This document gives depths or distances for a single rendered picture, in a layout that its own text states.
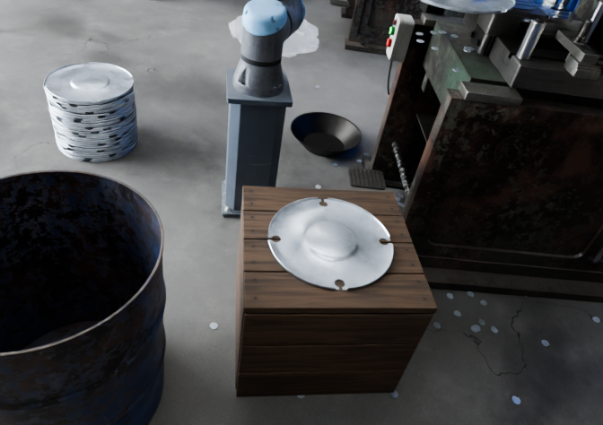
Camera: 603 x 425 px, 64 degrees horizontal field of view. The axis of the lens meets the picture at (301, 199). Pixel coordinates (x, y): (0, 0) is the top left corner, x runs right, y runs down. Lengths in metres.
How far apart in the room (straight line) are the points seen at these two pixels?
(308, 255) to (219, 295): 0.43
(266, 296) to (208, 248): 0.59
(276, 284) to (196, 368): 0.39
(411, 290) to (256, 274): 0.33
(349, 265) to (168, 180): 0.92
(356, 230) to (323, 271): 0.16
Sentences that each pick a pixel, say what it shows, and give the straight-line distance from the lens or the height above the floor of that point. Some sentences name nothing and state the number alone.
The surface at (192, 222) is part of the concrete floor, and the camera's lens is 1.63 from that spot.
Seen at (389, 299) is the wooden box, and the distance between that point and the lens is 1.04.
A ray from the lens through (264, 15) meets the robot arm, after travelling 1.34.
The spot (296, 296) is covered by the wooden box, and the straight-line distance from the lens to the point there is 0.99.
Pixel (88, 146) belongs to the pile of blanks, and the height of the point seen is 0.07.
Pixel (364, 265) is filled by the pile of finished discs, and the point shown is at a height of 0.35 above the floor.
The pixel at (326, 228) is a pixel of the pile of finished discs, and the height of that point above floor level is 0.36.
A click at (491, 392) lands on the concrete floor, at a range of 1.45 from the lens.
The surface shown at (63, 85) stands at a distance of 1.89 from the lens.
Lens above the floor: 1.12
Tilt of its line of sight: 40 degrees down
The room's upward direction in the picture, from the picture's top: 10 degrees clockwise
